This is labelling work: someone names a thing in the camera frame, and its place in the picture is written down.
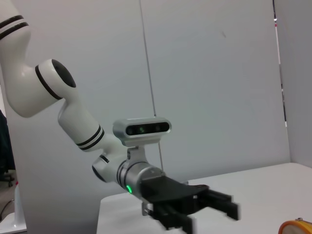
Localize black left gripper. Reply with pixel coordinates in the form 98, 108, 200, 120
139, 176, 242, 232

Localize beige food bag orange trim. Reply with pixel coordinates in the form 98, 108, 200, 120
279, 217, 312, 234

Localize silver connector plug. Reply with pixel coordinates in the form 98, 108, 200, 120
142, 201, 155, 216

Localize dark office chair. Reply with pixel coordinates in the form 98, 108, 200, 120
0, 109, 17, 188

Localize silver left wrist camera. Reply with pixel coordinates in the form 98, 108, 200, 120
112, 117, 172, 148

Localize thin black cable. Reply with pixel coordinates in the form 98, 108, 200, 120
0, 198, 16, 220

